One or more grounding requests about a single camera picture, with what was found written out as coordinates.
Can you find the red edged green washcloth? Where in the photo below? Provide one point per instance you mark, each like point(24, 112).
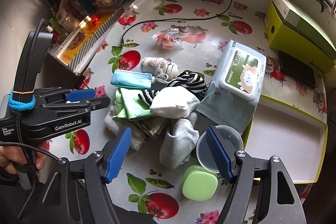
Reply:
point(152, 126)

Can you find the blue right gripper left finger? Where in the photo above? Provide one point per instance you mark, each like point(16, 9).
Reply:
point(114, 154)

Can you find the white knit glove ball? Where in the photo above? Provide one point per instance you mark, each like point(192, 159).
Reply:
point(161, 69)

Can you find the person's left hand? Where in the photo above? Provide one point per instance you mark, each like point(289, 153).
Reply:
point(11, 155)

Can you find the yellow green shallow box lid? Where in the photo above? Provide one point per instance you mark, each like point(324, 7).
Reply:
point(298, 138)

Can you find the green wet wipes pack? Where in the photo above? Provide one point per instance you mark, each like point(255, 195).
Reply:
point(235, 88)

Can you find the yellow green shoe box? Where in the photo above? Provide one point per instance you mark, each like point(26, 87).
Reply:
point(283, 38)

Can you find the light blue face mask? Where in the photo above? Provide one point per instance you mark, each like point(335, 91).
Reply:
point(130, 79)

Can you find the green rounded plastic case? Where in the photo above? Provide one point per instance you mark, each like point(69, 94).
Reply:
point(199, 184)

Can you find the clear red snack packet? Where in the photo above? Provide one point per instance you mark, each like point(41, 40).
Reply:
point(168, 39)

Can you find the grey white sock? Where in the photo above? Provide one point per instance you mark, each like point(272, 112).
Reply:
point(180, 139)

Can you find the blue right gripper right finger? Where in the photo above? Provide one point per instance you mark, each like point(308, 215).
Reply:
point(222, 152)

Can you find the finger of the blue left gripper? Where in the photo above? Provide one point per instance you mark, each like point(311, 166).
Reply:
point(79, 95)
point(99, 103)

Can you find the white ankle sock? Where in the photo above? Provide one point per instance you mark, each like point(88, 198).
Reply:
point(174, 103)

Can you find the green white carton box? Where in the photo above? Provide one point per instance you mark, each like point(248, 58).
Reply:
point(300, 21)

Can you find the black white striped sock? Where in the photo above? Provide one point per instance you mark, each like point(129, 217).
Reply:
point(191, 81)

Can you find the black smartphone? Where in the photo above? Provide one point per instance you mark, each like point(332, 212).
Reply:
point(297, 69)

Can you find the green microfibre cloth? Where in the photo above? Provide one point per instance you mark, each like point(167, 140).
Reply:
point(129, 106)

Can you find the yellow striped food box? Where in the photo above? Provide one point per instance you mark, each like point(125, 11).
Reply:
point(81, 45)

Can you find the white folded towel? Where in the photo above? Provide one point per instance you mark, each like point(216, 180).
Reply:
point(120, 126)

